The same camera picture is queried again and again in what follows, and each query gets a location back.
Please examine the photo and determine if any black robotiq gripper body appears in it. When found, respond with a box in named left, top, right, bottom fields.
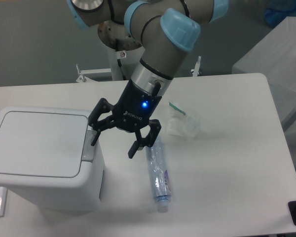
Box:
left=112, top=80, right=162, bottom=133

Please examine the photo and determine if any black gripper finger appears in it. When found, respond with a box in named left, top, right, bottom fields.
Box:
left=128, top=119, right=161, bottom=158
left=88, top=97, right=116, bottom=146

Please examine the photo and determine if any white plastic trash can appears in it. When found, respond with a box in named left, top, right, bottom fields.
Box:
left=0, top=106, right=105, bottom=211

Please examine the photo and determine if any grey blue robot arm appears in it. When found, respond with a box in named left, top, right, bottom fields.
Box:
left=67, top=0, right=229, bottom=158

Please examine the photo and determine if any crumpled clear plastic wrapper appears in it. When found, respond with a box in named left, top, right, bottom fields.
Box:
left=166, top=100, right=201, bottom=139

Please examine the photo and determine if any crushed clear plastic bottle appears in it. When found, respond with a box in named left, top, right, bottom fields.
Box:
left=146, top=136, right=172, bottom=213

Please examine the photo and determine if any blue object in background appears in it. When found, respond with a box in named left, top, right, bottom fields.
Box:
left=263, top=0, right=296, bottom=28

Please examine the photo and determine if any black cable on pedestal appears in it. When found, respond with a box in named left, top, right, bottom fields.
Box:
left=114, top=38, right=127, bottom=81

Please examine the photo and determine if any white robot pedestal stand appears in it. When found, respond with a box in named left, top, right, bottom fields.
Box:
left=75, top=19, right=203, bottom=83

